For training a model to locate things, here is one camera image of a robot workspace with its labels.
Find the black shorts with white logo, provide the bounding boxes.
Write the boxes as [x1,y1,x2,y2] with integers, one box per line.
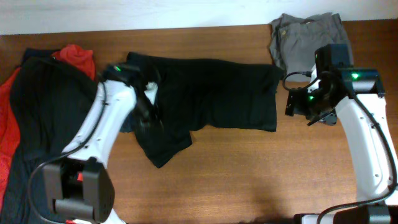
[126,52,284,168]

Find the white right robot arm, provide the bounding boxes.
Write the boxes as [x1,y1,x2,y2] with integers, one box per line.
[285,44,397,224]

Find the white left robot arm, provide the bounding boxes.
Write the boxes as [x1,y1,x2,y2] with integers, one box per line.
[38,63,160,223]

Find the folded grey shorts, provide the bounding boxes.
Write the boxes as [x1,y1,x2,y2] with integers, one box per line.
[269,12,354,77]

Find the red mesh garment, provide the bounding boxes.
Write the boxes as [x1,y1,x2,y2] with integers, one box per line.
[1,44,95,212]

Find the dark grey t-shirt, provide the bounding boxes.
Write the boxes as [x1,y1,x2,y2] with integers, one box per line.
[1,51,97,223]

